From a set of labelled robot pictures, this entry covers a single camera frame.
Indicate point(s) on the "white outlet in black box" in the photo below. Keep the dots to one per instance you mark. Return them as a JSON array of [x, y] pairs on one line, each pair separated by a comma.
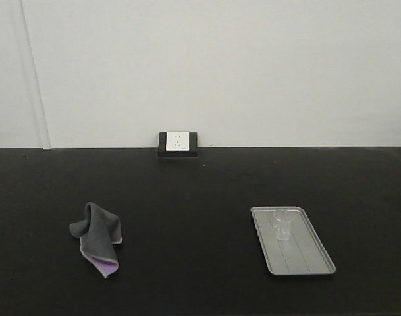
[[177, 144]]

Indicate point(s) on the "metal tray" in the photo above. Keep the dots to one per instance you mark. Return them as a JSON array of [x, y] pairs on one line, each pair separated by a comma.
[[302, 254]]

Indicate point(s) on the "gray cloth with purple side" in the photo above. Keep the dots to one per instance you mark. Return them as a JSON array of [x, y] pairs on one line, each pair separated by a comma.
[[99, 232]]

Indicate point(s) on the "clear glass beaker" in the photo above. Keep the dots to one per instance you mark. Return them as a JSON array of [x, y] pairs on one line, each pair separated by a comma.
[[283, 222]]

